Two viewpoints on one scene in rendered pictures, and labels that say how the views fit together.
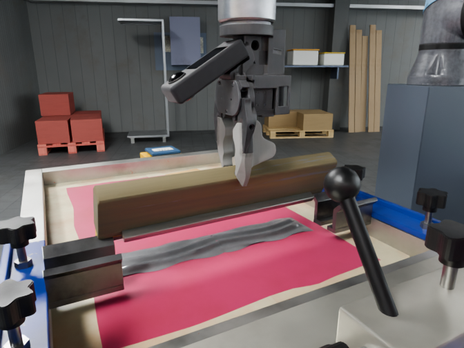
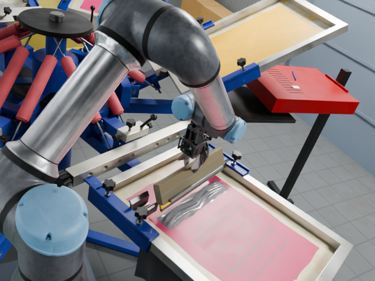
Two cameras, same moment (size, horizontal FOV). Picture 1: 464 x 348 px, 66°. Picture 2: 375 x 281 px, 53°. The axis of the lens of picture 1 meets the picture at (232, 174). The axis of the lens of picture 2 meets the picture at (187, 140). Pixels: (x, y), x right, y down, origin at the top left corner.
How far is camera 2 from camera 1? 1.69 m
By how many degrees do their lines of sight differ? 123
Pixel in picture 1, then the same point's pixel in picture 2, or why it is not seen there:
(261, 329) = (160, 136)
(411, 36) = not seen: outside the picture
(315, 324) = (151, 137)
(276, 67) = (187, 135)
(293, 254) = not seen: hidden behind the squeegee
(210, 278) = not seen: hidden behind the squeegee
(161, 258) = (207, 189)
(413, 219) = (111, 201)
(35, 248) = (240, 170)
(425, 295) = (134, 129)
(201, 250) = (197, 194)
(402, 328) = (139, 124)
